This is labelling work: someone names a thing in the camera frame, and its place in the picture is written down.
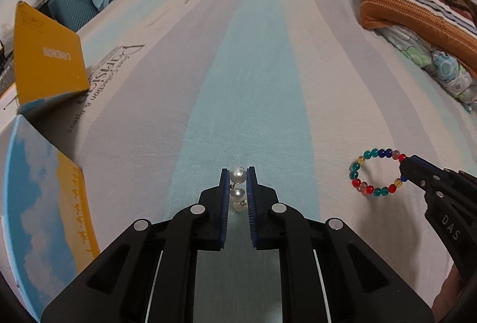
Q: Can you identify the multicolour glass bead bracelet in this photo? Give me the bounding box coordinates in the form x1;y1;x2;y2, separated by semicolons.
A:
348;148;409;198

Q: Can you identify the white pearl bracelet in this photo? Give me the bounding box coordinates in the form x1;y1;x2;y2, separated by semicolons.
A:
228;165;247;212

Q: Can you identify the person's right hand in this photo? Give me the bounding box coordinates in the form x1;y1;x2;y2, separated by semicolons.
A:
432;264;469;322

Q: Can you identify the teal suitcase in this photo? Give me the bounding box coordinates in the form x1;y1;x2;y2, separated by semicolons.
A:
43;0;100;32

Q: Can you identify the blue yellow cardboard box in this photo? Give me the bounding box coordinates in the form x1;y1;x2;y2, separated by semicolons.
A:
1;1;100;320

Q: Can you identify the floral quilt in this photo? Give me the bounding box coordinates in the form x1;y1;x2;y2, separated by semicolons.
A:
377;26;476;109

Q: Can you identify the striped orange red pillow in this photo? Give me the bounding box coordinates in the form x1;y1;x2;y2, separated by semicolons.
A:
360;0;476;72

